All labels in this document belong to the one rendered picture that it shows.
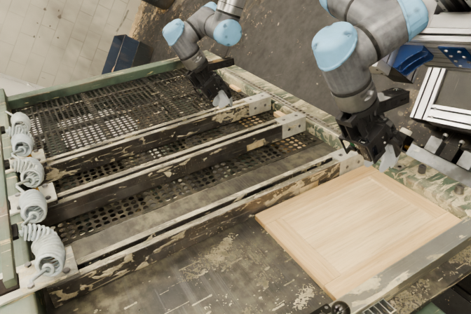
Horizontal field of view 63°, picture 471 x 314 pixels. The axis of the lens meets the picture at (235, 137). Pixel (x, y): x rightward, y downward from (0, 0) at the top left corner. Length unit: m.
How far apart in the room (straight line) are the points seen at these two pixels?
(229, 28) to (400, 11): 0.54
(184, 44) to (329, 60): 0.66
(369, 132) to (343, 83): 0.14
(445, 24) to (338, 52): 0.86
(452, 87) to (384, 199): 1.03
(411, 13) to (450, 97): 1.51
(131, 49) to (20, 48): 1.54
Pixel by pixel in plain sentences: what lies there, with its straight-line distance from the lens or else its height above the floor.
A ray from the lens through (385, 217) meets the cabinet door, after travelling 1.26.
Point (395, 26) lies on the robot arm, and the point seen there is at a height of 1.61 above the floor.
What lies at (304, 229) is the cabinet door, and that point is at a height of 1.21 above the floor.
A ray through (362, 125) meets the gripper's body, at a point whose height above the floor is 1.53.
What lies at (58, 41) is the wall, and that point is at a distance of 6.13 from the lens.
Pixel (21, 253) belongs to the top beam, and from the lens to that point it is 1.19.
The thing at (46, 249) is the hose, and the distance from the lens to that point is 0.99.
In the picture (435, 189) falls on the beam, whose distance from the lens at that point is 1.36.
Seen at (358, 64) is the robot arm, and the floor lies 1.63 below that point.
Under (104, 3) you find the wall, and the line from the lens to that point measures 6.30.
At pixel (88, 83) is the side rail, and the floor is 1.46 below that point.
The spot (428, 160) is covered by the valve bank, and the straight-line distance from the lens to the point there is 1.56.
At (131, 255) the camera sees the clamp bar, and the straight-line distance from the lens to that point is 1.11.
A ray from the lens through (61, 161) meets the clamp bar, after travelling 1.58.
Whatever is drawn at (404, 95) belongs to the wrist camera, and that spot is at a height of 1.44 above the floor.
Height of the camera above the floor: 2.14
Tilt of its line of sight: 39 degrees down
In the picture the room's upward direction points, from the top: 70 degrees counter-clockwise
